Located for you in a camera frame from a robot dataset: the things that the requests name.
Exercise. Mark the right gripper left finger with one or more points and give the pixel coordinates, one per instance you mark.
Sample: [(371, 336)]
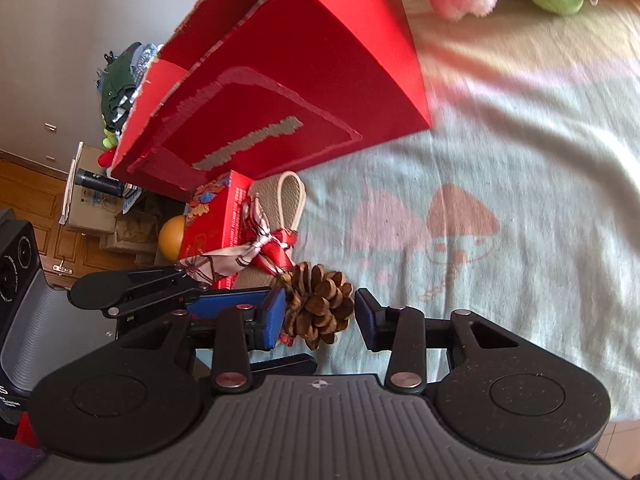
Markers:
[(263, 310)]

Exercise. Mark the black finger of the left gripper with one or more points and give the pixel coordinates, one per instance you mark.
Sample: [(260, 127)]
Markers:
[(120, 293)]

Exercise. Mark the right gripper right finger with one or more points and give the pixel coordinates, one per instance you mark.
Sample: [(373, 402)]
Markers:
[(377, 324)]

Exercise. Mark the brown pine cone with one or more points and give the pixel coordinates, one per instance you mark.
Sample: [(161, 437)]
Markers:
[(318, 304)]

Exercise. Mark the orange fruit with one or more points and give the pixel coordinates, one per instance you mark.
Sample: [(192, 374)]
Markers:
[(170, 238)]

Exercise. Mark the small red patterned box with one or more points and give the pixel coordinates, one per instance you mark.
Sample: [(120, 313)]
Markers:
[(213, 231)]

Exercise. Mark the black cylinder bottle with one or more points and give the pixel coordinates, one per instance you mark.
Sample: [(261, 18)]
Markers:
[(99, 183)]

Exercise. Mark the pastel cartoon bed sheet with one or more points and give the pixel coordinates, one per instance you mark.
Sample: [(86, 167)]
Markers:
[(521, 202)]

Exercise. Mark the pile of clothes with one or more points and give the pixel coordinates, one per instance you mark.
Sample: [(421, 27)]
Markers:
[(119, 83)]

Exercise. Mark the large red cardboard box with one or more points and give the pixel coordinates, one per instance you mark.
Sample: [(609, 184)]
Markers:
[(264, 86)]

